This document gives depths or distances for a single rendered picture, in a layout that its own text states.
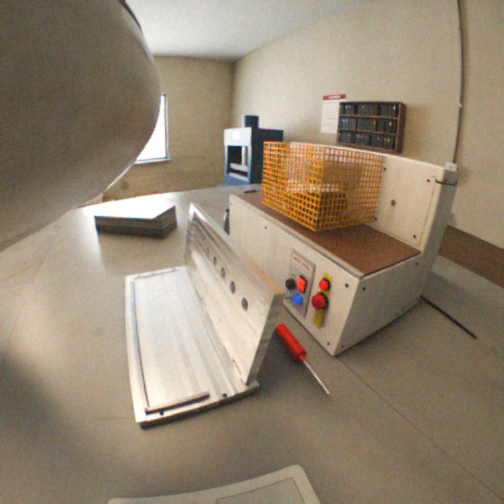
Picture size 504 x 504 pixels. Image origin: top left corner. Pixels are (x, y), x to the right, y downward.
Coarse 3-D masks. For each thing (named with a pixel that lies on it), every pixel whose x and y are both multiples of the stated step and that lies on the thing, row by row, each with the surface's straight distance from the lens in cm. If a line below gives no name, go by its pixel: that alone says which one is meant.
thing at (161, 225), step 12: (132, 204) 119; (144, 204) 115; (156, 204) 112; (168, 204) 110; (96, 216) 122; (108, 216) 116; (156, 216) 99; (168, 216) 103; (96, 228) 124; (108, 228) 118; (120, 228) 113; (132, 228) 108; (144, 228) 104; (156, 228) 101; (168, 228) 103
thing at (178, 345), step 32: (128, 288) 67; (160, 288) 64; (192, 288) 62; (128, 320) 56; (160, 320) 54; (192, 320) 53; (128, 352) 49; (160, 352) 48; (192, 352) 47; (224, 352) 46; (160, 384) 43; (192, 384) 42; (224, 384) 42; (256, 384) 42; (160, 416) 41
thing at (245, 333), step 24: (192, 216) 62; (192, 240) 64; (216, 240) 47; (192, 264) 61; (216, 264) 47; (240, 264) 35; (216, 288) 48; (240, 288) 38; (264, 288) 29; (216, 312) 46; (240, 312) 38; (264, 312) 30; (240, 336) 39; (264, 336) 32; (240, 360) 39
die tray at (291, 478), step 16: (256, 480) 37; (272, 480) 37; (288, 480) 38; (304, 480) 38; (160, 496) 38; (176, 496) 38; (192, 496) 37; (208, 496) 37; (224, 496) 37; (240, 496) 37; (256, 496) 37; (272, 496) 37; (288, 496) 37; (304, 496) 38
